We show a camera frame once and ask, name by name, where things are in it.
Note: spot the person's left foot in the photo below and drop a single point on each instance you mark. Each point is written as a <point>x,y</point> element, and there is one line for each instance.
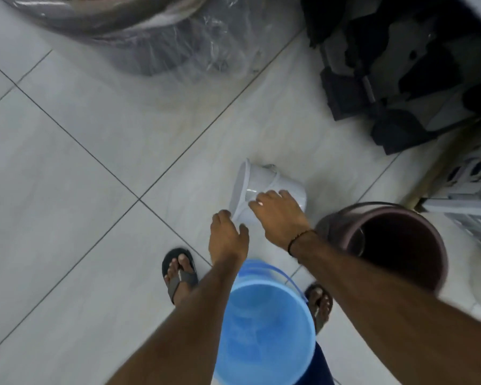
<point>174,272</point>

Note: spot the person's right foot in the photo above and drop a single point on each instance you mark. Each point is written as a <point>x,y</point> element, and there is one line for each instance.
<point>322,304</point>

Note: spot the white plastic bucket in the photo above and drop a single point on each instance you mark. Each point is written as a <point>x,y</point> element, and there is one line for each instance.
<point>264,182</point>

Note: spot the dark blue trouser leg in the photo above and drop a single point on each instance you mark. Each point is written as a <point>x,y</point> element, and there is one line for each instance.
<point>316,368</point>

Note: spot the blue plastic bucket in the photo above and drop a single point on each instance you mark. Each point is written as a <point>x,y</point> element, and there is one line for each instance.
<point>264,332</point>

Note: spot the person's left thumb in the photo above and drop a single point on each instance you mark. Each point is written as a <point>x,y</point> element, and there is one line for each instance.
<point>244,234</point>

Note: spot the person's foot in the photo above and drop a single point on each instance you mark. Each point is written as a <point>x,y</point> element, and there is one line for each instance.
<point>174,272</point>
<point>322,304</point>

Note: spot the brown plastic bucket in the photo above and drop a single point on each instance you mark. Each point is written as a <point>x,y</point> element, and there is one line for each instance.
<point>401,244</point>

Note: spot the white plastic stool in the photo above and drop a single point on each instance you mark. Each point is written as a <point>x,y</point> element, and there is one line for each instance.
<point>471,192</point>

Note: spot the person's left forearm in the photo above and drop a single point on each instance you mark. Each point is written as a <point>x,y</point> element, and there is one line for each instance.
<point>184,332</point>

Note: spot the person's right hand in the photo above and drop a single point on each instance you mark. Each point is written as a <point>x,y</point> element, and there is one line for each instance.
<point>282,222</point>

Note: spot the person's right thumb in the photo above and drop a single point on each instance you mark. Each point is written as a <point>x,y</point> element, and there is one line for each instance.
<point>256,206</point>

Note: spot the clear plastic wrapped tub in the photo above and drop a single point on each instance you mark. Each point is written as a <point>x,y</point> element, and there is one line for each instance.
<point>164,32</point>

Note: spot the person's left hand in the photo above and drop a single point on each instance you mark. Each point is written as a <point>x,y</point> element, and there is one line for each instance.
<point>226,244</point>

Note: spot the person's right forearm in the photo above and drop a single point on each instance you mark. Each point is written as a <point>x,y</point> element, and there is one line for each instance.
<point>388,316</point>

